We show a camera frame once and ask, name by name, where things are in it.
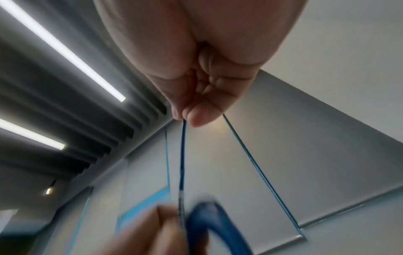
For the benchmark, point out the person's left hand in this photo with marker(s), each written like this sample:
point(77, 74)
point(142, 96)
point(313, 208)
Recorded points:
point(148, 236)

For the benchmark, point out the linear ceiling light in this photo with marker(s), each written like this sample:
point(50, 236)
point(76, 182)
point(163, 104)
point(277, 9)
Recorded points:
point(31, 134)
point(63, 49)

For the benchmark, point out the ceiling pendant lamp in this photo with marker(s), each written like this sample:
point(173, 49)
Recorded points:
point(48, 190)

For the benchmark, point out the person's right hand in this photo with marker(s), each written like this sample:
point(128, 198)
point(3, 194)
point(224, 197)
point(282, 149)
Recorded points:
point(195, 37)

